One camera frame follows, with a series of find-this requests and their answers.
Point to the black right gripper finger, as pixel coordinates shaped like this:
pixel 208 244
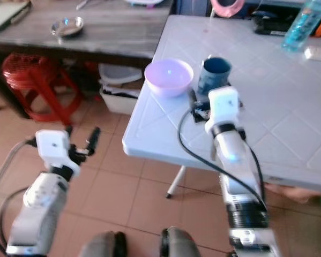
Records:
pixel 193 98

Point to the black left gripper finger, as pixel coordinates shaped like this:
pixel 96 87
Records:
pixel 69 130
pixel 95 139

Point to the dark blue cup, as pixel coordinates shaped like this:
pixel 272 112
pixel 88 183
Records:
pixel 214 76

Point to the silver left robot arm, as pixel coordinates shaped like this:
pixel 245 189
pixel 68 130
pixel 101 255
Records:
pixel 39 206

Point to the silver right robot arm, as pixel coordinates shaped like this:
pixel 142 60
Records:
pixel 238 176

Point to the purple plastic bowl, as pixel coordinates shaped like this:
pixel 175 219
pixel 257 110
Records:
pixel 168 77

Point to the white plastic storage bin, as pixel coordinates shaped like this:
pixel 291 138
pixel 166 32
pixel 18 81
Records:
pixel 120 96

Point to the red plastic stool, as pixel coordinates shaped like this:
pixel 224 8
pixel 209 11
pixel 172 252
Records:
pixel 34 79

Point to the white metal table leg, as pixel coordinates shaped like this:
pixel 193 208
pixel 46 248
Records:
pixel 176 182

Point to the white plastic folding table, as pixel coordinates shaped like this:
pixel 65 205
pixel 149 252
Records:
pixel 278 107

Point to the grey left robot leg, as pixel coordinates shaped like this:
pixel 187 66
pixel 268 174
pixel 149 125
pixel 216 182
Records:
pixel 101 246

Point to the grey robot leg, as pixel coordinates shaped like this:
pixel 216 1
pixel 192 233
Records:
pixel 184 244
pixel 101 246

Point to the grey wooden desk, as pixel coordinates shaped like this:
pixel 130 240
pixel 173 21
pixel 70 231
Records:
pixel 117 32

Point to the small metal bowl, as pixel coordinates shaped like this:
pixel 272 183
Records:
pixel 67 27

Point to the white flat object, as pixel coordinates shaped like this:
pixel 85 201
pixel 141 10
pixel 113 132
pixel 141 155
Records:
pixel 144 2

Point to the black device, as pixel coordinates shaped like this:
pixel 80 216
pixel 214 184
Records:
pixel 270 22

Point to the grey closed laptop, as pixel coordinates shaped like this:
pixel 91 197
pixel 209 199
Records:
pixel 6 13

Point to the person's bare foot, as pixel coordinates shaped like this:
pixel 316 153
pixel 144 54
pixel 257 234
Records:
pixel 294 193

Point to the thin light stick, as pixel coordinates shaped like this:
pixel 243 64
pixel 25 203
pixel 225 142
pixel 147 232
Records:
pixel 82 5

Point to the small white box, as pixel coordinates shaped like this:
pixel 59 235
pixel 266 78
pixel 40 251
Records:
pixel 318 53

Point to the clear blue water bottle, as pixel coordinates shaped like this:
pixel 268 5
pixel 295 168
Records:
pixel 304 27

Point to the grey right robot leg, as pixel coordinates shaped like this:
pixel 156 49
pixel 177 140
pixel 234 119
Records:
pixel 184 244

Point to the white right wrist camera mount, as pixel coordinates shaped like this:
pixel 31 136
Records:
pixel 223 106

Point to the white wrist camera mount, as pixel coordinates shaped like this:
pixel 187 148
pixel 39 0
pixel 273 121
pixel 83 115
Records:
pixel 223 106
pixel 51 144

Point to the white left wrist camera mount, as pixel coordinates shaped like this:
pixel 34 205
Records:
pixel 51 144

